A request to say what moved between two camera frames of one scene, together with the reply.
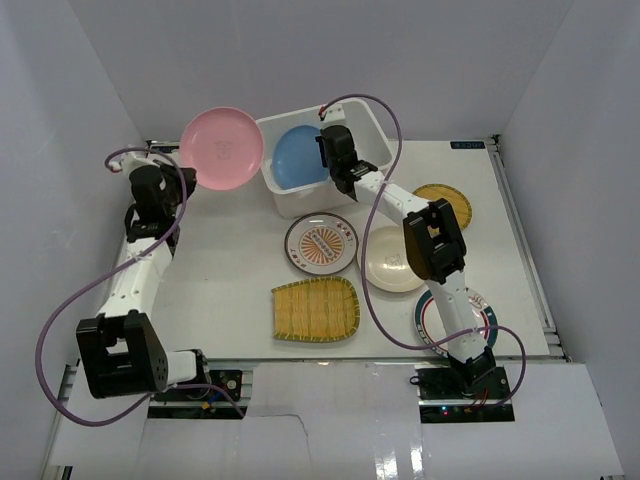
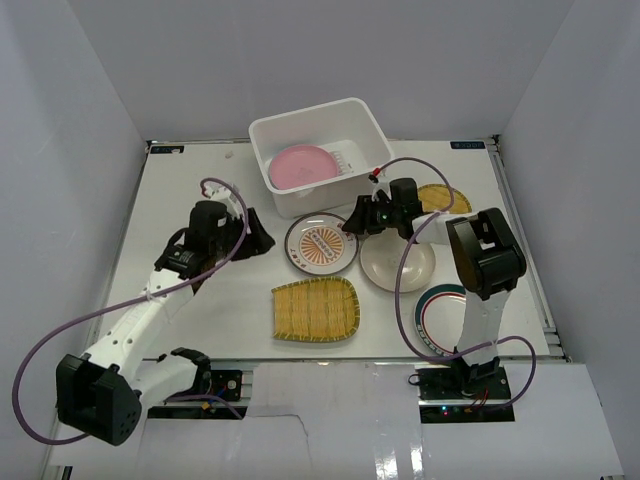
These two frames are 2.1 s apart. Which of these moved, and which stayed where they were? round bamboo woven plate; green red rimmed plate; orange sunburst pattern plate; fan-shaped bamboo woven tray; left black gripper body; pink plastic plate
Moved: pink plastic plate; left black gripper body
Stayed: round bamboo woven plate; fan-shaped bamboo woven tray; green red rimmed plate; orange sunburst pattern plate
